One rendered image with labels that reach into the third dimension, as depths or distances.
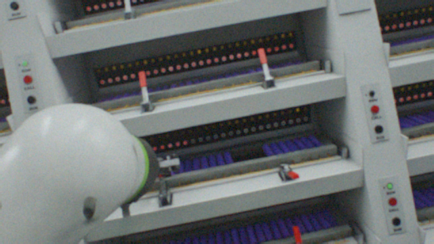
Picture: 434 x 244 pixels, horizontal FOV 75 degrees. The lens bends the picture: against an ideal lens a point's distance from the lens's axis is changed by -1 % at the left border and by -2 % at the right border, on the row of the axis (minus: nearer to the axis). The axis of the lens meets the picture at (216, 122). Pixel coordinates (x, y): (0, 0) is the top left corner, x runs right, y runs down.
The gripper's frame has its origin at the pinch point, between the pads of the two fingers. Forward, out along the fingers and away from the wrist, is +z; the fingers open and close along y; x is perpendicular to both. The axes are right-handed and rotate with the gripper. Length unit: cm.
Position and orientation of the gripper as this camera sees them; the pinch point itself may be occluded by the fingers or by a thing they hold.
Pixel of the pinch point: (157, 170)
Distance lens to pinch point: 61.7
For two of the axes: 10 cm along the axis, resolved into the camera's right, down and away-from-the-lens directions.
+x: -1.9, -9.7, 1.8
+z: 0.1, 1.8, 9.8
